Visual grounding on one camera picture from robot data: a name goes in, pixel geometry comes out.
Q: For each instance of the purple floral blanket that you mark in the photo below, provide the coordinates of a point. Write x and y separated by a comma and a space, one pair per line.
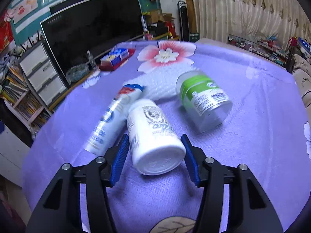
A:
243, 150

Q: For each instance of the pile of books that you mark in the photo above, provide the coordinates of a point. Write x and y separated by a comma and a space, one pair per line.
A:
21, 102

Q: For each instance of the blue and red snack box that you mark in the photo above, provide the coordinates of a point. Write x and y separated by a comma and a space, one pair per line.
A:
115, 58

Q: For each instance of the white and blue tube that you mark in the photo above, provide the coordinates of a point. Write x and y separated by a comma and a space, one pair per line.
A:
107, 121

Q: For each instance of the red gift box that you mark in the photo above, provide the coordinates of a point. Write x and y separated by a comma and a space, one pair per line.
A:
5, 35

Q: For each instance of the white drawer cabinet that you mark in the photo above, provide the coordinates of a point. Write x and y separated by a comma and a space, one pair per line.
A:
41, 75

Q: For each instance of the white plastic bottle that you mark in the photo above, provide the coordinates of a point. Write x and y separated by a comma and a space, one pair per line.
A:
153, 136

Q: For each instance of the black tower fan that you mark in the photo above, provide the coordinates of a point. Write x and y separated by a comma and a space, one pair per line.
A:
184, 21

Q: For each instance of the low shelf of small items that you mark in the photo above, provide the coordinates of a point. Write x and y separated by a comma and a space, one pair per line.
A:
262, 48

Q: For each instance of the glass ashtray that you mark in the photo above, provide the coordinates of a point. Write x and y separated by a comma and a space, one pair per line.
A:
77, 72

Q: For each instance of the clear jar with green label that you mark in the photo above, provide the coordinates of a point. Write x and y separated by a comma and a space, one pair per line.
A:
201, 99

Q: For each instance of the beige sofa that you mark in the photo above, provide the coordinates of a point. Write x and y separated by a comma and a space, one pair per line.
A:
302, 77

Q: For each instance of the pile of cardboard boxes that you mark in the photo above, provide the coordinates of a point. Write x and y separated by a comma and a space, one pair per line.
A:
160, 24

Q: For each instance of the black flat television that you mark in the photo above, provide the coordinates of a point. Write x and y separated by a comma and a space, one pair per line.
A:
92, 26

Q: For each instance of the small clear bottle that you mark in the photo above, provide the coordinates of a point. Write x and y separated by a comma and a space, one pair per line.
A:
91, 60

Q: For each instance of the framed fish wall picture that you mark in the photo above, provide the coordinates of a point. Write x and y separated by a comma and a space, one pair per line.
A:
24, 8

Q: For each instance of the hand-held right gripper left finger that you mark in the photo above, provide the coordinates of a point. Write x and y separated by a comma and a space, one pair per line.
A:
120, 160

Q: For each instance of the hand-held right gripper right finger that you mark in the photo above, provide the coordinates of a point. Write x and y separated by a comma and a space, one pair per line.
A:
192, 161

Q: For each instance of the beige patterned curtain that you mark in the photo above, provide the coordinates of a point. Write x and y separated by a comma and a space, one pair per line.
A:
243, 7

